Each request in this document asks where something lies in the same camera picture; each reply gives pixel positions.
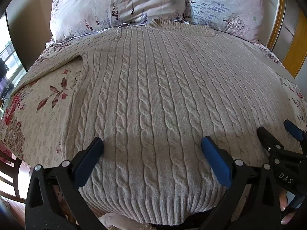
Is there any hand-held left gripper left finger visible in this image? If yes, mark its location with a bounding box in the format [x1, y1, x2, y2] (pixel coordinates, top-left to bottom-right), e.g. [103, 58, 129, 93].
[25, 137, 106, 230]

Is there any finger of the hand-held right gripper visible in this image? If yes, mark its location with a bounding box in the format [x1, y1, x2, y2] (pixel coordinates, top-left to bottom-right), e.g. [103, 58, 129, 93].
[283, 119, 307, 142]
[257, 126, 284, 159]

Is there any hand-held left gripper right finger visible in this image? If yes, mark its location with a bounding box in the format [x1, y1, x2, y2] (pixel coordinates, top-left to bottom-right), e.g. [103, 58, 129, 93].
[199, 136, 281, 230]

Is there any cream cable-knit sweater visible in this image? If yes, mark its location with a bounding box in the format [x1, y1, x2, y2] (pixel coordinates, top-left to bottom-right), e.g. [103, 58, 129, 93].
[10, 19, 305, 226]

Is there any person's right hand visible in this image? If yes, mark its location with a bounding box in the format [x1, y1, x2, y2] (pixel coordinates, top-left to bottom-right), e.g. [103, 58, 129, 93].
[279, 189, 298, 225]

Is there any floral bed sheet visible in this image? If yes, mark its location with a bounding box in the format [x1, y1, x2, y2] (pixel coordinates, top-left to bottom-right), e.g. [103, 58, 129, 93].
[0, 32, 307, 223]

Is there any pink cloth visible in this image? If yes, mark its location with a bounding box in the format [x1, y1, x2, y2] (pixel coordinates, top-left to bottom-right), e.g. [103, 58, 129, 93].
[98, 213, 155, 230]

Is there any wooden chair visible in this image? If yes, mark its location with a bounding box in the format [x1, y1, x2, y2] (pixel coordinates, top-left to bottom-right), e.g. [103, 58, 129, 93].
[0, 139, 30, 203]

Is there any wooden framed wardrobe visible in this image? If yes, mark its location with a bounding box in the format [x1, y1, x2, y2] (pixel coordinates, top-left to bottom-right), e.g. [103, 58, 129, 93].
[266, 0, 307, 78]

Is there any window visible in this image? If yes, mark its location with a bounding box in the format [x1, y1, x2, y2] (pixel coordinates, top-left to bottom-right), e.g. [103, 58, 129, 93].
[0, 13, 27, 106]

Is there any lavender print pillow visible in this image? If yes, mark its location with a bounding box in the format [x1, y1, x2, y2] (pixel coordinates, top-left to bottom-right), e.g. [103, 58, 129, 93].
[183, 0, 270, 47]

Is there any pink floral pillow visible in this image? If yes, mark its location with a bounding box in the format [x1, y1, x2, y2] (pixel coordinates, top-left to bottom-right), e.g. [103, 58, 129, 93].
[46, 0, 191, 48]

